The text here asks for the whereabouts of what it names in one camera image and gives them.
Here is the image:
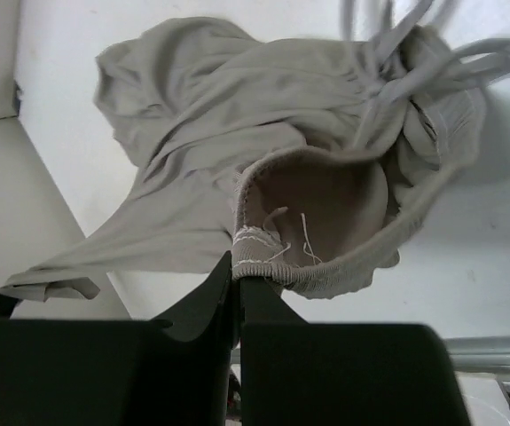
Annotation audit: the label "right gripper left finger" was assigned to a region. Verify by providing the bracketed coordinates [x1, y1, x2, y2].
[0, 255, 236, 425]

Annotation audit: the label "grey trousers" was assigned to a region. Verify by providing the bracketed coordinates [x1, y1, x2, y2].
[1, 16, 496, 301]

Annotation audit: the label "right aluminium rail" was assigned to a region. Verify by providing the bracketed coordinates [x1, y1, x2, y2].
[444, 336, 510, 382]

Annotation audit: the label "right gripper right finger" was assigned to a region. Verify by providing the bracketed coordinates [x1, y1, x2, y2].
[239, 279, 471, 425]

